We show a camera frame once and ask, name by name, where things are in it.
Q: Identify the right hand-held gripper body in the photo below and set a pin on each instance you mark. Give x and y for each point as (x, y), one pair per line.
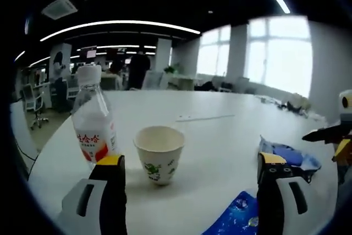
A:
(347, 105)

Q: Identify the white table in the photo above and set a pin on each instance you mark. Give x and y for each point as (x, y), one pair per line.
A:
(214, 147)

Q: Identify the white cabinet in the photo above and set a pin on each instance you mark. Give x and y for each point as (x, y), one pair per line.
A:
(181, 82)

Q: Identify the potted green plant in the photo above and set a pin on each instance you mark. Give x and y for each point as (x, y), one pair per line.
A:
(172, 69)

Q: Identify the blue paddle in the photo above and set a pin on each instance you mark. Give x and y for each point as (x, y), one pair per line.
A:
(294, 155)

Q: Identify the white office chair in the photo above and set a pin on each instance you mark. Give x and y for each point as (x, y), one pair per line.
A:
(152, 80)
(34, 100)

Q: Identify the black bag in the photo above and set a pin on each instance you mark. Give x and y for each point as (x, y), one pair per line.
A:
(210, 86)

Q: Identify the white paper cup green print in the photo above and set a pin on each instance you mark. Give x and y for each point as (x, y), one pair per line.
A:
(159, 160)

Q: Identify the blue tissue packet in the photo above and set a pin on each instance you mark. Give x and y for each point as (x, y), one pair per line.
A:
(236, 215)

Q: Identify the ceiling air conditioner vent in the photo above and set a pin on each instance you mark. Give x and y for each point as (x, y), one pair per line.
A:
(59, 8)

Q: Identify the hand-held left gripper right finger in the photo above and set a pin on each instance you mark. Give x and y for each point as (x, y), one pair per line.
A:
(270, 191)

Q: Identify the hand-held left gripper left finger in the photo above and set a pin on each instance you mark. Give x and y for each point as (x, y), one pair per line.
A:
(111, 191)

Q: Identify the curved ceiling light strip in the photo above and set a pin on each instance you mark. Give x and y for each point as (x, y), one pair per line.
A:
(121, 22)

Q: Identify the clear plastic water bottle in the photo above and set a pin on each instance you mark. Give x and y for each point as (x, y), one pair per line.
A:
(93, 125)

